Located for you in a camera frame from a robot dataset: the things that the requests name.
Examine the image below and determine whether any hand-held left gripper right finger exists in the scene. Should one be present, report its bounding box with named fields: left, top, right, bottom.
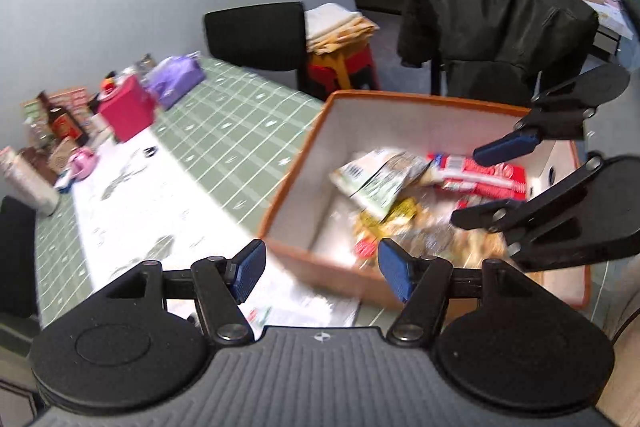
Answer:
left=377, top=237, right=552, bottom=347

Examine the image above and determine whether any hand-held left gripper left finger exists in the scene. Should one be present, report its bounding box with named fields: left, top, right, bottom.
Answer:
left=102, top=238, right=267, bottom=346

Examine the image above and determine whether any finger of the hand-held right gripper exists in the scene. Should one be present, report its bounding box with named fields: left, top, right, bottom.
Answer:
left=451, top=152, right=640, bottom=273
left=472, top=64, right=631, bottom=168

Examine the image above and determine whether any red striped snack packet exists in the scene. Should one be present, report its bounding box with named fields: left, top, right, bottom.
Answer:
left=424, top=151, right=529, bottom=202

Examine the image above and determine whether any waffle packet with yellow label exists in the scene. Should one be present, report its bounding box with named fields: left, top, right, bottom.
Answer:
left=352, top=198, right=507, bottom=271

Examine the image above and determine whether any green and white snack packet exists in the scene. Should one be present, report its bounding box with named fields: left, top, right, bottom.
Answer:
left=330, top=148, right=432, bottom=223

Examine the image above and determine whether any orange cardboard box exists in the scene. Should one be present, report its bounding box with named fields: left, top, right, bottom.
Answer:
left=258, top=90, right=592, bottom=311

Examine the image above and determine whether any white printed table runner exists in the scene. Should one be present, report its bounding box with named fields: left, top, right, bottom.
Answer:
left=71, top=127, right=362, bottom=329

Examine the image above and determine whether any dark green jacket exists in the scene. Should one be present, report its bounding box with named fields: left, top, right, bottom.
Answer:
left=398, top=0, right=600, bottom=101

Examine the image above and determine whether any red plastic stool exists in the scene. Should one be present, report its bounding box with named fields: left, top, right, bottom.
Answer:
left=306, top=46, right=382, bottom=101

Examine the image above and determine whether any pink round container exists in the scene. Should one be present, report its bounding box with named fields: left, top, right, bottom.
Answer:
left=66, top=146, right=99, bottom=181

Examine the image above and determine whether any pink box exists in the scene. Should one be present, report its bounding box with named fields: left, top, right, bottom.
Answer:
left=98, top=74, right=156, bottom=144

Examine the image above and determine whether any purple packet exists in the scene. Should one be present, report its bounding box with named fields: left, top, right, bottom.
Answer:
left=142, top=53, right=207, bottom=110

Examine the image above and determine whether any stack of folded cloths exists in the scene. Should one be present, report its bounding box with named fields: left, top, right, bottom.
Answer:
left=304, top=3, right=380, bottom=56

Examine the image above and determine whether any small wooden box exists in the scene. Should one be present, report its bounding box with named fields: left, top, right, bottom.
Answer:
left=47, top=137, right=77, bottom=174

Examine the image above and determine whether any small orange figure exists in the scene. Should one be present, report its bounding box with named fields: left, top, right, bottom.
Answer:
left=99, top=76, right=124, bottom=101

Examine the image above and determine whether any black chair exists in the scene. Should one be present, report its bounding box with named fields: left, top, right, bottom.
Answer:
left=0, top=196, right=39, bottom=319
left=203, top=1, right=307, bottom=88

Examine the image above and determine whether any brown bottle with red label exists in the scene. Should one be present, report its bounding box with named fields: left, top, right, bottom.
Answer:
left=37, top=90, right=89, bottom=146

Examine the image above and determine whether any white cylinder container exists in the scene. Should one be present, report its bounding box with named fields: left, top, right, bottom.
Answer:
left=0, top=146, right=62, bottom=216

